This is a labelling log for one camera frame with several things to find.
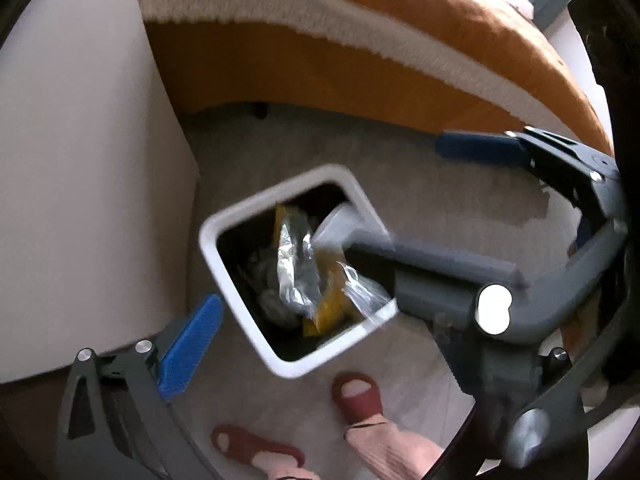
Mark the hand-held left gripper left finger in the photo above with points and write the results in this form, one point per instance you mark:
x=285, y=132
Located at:
x=192, y=345

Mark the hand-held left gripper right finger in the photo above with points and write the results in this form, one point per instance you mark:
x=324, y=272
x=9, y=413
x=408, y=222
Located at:
x=567, y=390

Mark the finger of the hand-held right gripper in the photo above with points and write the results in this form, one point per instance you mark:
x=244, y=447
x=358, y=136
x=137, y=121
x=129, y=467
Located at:
x=475, y=145
x=450, y=265

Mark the clear plastic bag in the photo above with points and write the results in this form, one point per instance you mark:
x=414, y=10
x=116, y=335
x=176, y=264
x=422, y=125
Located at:
x=370, y=297

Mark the clear plastic cup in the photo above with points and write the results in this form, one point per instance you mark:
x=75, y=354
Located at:
x=335, y=225

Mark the yellow foil snack packet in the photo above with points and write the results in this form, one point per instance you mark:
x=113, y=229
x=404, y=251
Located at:
x=300, y=280

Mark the white trash bin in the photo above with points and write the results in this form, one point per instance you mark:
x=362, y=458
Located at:
x=280, y=197

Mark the crumpled grey paper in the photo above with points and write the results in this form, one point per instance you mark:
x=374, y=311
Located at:
x=270, y=285

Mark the small white cloth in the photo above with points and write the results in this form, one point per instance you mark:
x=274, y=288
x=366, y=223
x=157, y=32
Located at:
x=517, y=0

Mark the person's right leg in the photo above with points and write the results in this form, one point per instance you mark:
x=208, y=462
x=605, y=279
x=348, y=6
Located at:
x=395, y=447

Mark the orange bed base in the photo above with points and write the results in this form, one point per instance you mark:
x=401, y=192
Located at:
x=300, y=75

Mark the white cabinet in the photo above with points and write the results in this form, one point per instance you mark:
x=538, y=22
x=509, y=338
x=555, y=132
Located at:
x=75, y=185

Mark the white knitted blanket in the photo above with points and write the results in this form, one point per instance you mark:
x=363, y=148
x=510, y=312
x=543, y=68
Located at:
x=300, y=15

